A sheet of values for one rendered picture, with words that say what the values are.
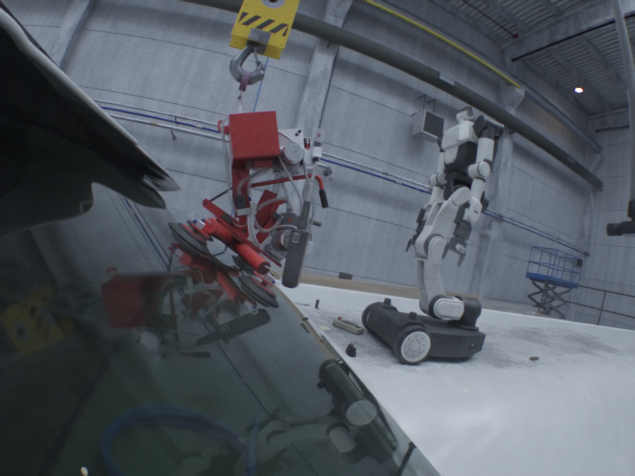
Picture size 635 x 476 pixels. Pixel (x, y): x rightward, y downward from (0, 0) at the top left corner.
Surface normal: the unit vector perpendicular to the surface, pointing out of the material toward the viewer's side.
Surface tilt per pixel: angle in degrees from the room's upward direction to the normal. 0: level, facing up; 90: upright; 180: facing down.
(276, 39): 90
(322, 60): 90
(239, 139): 90
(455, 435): 34
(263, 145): 90
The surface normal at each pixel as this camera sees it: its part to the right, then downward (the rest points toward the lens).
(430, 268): 0.07, 0.45
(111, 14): 0.31, 0.07
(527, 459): 0.37, -0.59
